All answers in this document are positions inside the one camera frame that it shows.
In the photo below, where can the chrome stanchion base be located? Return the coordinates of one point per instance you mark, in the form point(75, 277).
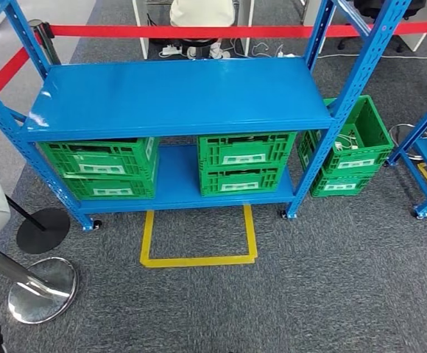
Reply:
point(401, 134)

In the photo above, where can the yellow floor tape frame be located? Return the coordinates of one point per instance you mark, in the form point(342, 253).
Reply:
point(199, 261)

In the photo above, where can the black stanchion post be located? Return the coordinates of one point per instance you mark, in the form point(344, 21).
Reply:
point(44, 231)

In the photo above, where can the green plastic crate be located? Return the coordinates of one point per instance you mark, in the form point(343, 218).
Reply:
point(209, 185)
point(372, 126)
point(81, 190)
point(209, 156)
point(59, 158)
point(318, 187)

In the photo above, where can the red barrier belt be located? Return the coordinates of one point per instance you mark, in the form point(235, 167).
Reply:
point(7, 75)
point(199, 31)

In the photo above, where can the white power strip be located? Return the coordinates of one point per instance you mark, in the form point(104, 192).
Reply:
point(171, 49)

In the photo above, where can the black office chair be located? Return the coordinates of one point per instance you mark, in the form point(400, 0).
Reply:
point(364, 7)

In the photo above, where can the person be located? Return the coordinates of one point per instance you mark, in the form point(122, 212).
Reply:
point(202, 12)

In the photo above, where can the chrome base stool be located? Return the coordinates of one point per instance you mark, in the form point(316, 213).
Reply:
point(199, 43)

